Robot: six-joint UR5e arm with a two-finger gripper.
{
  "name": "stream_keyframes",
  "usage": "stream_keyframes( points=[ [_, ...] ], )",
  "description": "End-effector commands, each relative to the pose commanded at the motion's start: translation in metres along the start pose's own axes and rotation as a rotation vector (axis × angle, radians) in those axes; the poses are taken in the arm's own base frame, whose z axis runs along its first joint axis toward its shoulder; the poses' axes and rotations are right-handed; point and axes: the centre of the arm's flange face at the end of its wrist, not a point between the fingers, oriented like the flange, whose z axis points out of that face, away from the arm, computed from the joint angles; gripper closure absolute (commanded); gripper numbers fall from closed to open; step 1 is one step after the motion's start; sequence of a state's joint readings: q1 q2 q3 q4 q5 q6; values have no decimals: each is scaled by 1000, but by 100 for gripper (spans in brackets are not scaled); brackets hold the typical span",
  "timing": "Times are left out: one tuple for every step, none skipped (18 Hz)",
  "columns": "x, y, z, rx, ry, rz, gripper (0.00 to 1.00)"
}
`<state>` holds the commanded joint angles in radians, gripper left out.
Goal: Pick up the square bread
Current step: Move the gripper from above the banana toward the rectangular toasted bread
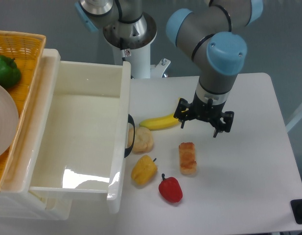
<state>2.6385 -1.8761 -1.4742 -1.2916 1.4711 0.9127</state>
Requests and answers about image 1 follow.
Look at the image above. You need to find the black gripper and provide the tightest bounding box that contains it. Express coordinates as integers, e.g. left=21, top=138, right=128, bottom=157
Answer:
left=173, top=94, right=234, bottom=138

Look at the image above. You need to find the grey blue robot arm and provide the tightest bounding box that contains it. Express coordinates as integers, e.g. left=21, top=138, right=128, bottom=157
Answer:
left=74, top=0, right=263, bottom=134

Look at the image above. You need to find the square toasted bread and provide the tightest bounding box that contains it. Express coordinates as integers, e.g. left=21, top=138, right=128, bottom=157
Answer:
left=179, top=142, right=197, bottom=175

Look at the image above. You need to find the round bread roll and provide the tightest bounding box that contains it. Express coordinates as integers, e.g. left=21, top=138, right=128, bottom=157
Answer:
left=127, top=127, right=154, bottom=154

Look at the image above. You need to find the yellow banana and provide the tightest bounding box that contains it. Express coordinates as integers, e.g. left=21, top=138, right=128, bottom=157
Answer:
left=139, top=113, right=181, bottom=131

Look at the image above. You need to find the red bell pepper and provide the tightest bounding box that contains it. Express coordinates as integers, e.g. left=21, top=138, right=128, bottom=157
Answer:
left=158, top=173, right=183, bottom=203

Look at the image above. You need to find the yellow bell pepper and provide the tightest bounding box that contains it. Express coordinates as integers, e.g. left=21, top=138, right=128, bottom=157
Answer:
left=131, top=155, right=158, bottom=186

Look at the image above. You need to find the white open drawer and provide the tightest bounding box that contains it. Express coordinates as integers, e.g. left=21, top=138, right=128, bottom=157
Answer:
left=30, top=61, right=132, bottom=213

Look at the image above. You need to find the black device at edge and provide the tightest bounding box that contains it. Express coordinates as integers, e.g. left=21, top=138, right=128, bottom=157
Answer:
left=290, top=199, right=302, bottom=224

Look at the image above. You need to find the white drawer cabinet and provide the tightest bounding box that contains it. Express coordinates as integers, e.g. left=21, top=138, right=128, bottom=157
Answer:
left=0, top=48, right=73, bottom=221

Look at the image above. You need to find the orange woven basket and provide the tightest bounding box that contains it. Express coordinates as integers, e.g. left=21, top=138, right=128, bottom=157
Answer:
left=0, top=30, right=46, bottom=189

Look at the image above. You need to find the beige plate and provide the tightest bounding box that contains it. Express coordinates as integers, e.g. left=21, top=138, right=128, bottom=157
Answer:
left=0, top=85, right=19, bottom=155

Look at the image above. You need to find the green bell pepper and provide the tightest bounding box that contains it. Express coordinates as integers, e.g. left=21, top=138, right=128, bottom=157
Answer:
left=0, top=55, right=22, bottom=89

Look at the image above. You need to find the black drawer handle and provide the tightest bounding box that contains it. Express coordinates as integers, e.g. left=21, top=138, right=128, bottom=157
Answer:
left=124, top=114, right=136, bottom=158

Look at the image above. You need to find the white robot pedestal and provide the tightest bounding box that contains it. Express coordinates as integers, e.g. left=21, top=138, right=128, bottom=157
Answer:
left=102, top=12, right=171, bottom=79

